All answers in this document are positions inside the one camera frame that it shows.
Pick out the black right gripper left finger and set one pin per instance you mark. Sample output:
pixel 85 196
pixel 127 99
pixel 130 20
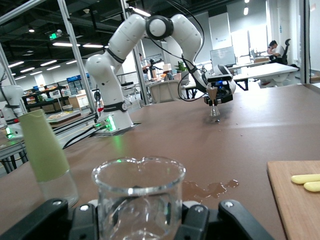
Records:
pixel 55 220

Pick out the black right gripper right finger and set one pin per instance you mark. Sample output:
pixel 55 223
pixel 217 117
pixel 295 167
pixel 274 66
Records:
pixel 225 225

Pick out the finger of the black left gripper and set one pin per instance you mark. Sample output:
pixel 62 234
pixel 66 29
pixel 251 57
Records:
pixel 206 100
pixel 218 101

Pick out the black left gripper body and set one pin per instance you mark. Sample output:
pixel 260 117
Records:
pixel 225 95

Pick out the steel double jigger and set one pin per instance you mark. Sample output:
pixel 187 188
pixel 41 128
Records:
pixel 214 112

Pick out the clear glass beaker cup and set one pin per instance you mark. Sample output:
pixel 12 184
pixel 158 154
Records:
pixel 140 212

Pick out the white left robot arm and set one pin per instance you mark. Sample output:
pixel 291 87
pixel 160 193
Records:
pixel 107 75

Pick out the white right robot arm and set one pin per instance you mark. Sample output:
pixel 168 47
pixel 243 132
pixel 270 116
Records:
pixel 11 97

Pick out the white board screen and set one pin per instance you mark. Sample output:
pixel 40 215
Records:
pixel 222 56

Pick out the spilled liquid puddle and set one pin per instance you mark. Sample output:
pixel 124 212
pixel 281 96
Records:
pixel 200 190

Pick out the white office desk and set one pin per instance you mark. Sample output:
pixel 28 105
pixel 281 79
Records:
pixel 270 70

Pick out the brown table cover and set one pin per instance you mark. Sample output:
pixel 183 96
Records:
pixel 175 145

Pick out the seated person white shirt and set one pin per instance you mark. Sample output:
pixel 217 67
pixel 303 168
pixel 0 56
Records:
pixel 276 51

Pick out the green sleeved glass bottle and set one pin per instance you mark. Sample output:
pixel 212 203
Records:
pixel 45 150

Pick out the bamboo cutting board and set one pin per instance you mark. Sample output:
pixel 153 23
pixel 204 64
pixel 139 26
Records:
pixel 295 212

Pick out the black office chair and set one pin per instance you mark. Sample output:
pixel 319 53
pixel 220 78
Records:
pixel 287 50

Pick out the yellow plastic knife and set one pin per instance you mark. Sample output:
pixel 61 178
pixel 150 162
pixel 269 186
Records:
pixel 305 178

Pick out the green exit sign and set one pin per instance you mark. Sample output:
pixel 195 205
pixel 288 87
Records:
pixel 53 35

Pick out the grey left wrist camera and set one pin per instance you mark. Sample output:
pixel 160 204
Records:
pixel 220 78

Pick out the aluminium frame post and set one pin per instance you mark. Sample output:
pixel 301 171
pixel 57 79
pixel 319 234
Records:
pixel 136 62
pixel 77 57

